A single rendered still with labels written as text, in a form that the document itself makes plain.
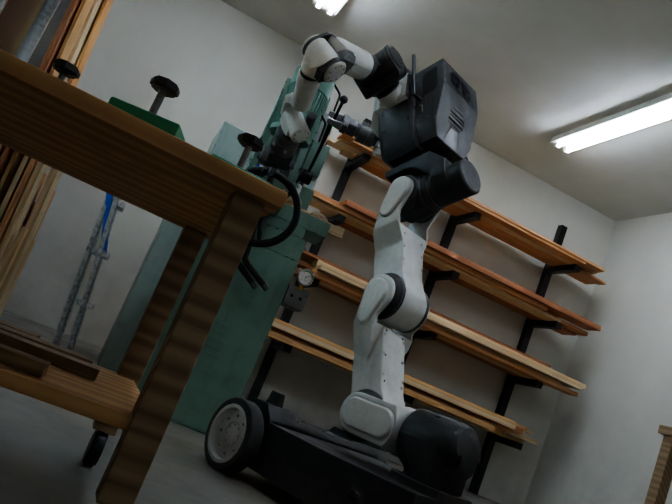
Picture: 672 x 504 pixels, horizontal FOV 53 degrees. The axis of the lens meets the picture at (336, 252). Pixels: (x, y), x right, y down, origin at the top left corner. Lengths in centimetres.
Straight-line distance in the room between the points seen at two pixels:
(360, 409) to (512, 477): 431
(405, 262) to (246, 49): 362
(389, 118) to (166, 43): 327
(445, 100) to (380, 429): 104
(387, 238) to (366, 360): 38
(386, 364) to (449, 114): 82
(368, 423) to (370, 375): 17
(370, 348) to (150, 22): 386
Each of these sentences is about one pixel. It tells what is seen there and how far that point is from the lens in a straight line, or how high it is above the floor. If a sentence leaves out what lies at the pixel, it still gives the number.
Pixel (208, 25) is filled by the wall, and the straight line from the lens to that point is 540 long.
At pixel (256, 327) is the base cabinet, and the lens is 252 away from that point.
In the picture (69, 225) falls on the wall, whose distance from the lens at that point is 497.
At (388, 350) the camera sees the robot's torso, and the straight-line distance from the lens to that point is 192.
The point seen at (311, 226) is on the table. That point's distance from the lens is 259.
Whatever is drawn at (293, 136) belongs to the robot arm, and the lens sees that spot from 214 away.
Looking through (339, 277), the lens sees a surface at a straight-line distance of 463.
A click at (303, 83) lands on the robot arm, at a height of 110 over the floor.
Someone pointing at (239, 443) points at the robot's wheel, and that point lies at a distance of 185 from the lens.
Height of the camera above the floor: 30
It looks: 11 degrees up
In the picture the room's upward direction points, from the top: 22 degrees clockwise
